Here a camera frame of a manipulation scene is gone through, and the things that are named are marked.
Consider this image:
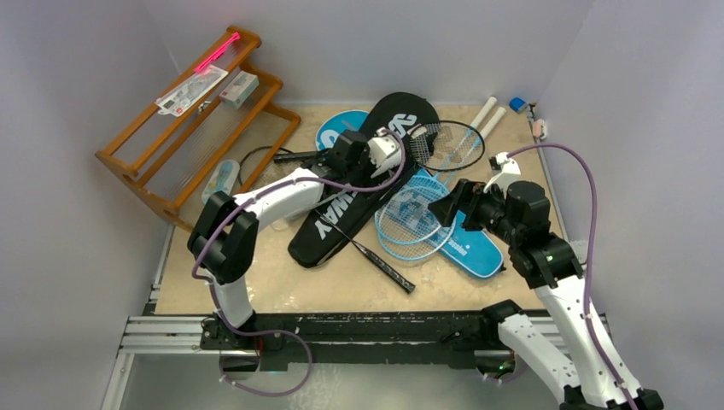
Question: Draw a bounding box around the blue racket cover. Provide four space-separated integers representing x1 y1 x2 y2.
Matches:
315 110 503 278

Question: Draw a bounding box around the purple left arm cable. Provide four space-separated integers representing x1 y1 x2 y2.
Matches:
190 128 407 341

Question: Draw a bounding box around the clear stationery packet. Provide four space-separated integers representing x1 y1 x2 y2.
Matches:
155 65 229 117

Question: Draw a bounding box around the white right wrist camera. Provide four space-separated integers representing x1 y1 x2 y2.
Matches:
483 152 521 193

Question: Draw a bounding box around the black badminton racket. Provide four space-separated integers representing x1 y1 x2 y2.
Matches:
237 145 416 294
273 120 485 178

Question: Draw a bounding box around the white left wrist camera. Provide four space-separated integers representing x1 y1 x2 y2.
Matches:
367 136 403 179

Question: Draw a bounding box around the black metal base frame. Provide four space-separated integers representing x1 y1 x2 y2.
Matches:
120 301 522 372

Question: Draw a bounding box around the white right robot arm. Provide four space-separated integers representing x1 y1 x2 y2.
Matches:
428 179 664 409

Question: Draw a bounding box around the black Crossway racket cover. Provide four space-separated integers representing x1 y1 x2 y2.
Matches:
288 91 440 268

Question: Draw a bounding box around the light blue badminton racket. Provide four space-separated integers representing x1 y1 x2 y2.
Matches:
376 97 497 245
375 108 505 261

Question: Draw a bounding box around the small blue block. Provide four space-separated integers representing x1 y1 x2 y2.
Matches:
508 97 528 114

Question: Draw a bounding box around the wooden shelf rack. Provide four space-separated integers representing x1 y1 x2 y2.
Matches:
96 26 301 231

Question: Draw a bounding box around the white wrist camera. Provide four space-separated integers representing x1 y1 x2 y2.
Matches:
483 152 521 193
367 136 403 179

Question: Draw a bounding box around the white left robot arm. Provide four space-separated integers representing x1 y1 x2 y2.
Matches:
187 131 387 349

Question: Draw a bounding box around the small white box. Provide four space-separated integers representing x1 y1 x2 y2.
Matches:
219 71 260 109

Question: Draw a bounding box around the pink white clip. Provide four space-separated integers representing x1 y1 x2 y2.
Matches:
531 119 547 140

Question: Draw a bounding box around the blue white plastic packet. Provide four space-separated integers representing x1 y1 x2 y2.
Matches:
201 159 240 204

